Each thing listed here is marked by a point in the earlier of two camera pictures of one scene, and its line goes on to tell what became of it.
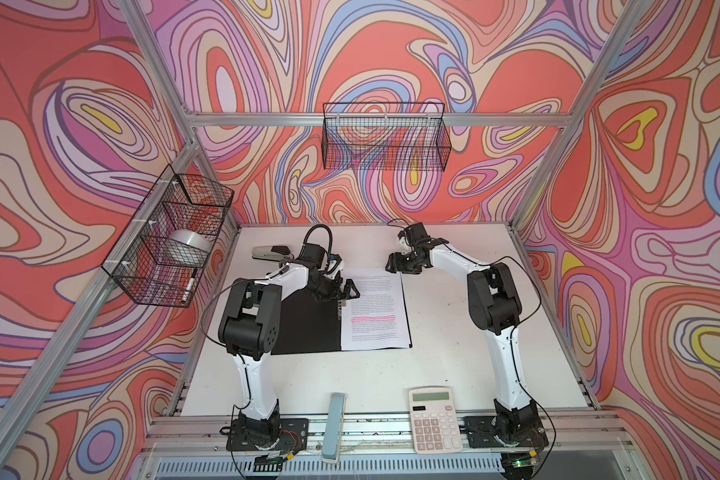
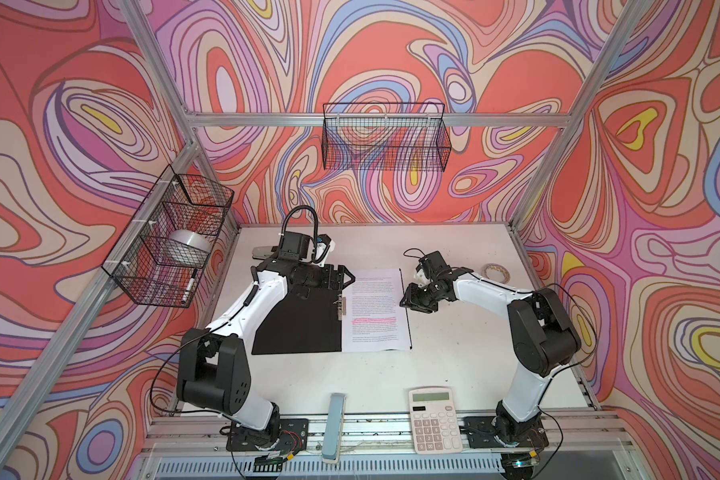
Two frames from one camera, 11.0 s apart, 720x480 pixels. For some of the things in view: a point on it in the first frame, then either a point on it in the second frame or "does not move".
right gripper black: [394, 259] -> [413, 302]
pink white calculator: [434, 420] does not move
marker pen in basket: [189, 286] does not move
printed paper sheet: [377, 318] does not move
